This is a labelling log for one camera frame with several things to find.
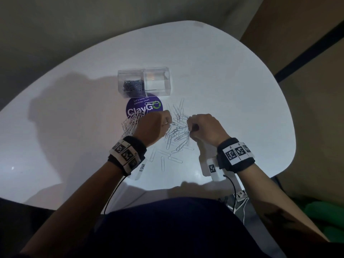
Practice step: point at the person's left forearm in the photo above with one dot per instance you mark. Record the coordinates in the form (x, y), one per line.
(72, 209)

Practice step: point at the pile of mixed paper clips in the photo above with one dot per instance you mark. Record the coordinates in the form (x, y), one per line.
(177, 134)

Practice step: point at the person's right hand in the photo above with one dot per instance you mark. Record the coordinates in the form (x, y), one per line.
(209, 128)

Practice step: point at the cluster of sorted blue clips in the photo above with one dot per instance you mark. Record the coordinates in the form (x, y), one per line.
(133, 87)

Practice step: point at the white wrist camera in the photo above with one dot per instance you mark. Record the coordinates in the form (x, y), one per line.
(213, 169)
(139, 169)

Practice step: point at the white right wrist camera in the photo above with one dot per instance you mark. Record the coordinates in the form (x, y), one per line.
(213, 169)

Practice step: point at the round purple sticker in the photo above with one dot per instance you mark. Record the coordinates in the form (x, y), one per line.
(137, 107)

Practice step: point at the person's left hand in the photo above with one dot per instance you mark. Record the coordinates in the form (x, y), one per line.
(153, 126)

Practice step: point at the black right wristband with markers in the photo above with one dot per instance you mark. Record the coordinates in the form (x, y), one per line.
(235, 155)

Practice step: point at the person's dark blue clothing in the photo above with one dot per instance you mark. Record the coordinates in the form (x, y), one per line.
(172, 231)

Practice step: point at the black left wristband with markers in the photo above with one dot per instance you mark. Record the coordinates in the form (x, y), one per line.
(126, 155)

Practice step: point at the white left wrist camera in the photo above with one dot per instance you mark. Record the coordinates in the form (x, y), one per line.
(139, 169)

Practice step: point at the clear plastic two-compartment box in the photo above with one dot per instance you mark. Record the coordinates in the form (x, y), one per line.
(157, 81)

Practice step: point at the black bar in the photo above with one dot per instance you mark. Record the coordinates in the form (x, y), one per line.
(309, 52)

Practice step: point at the green object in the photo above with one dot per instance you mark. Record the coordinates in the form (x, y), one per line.
(325, 217)

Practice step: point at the person's right forearm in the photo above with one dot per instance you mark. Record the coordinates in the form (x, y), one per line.
(282, 206)

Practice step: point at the black wristband with markers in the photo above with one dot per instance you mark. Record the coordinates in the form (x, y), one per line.
(126, 155)
(235, 155)

